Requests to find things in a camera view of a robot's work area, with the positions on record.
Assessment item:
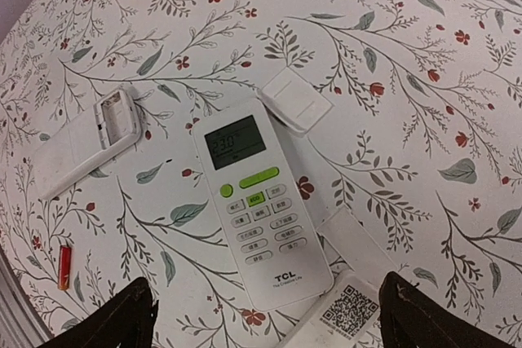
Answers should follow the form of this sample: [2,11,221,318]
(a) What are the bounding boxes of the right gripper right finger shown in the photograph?
[378,271,509,348]

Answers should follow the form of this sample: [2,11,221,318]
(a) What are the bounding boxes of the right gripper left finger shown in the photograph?
[43,277,159,347]

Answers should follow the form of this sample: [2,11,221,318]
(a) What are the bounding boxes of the slim white remote control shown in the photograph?
[278,270,380,348]

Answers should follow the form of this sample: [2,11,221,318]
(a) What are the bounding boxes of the white remote with display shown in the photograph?
[192,98,334,311]

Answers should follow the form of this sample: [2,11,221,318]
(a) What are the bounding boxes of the black-faced white remote control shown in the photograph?
[33,89,142,200]

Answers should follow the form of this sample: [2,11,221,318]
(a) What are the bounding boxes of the slim remote battery cover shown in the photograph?
[317,206,399,287]

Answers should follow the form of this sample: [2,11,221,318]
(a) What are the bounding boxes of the upper red AAA battery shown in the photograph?
[58,245,73,291]

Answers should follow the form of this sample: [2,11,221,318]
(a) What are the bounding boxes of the small white battery cover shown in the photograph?
[257,68,333,137]

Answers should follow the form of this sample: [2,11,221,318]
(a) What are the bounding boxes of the floral patterned table mat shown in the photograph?
[1,0,521,347]

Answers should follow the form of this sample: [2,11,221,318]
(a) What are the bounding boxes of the front aluminium rail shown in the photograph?
[0,250,53,347]

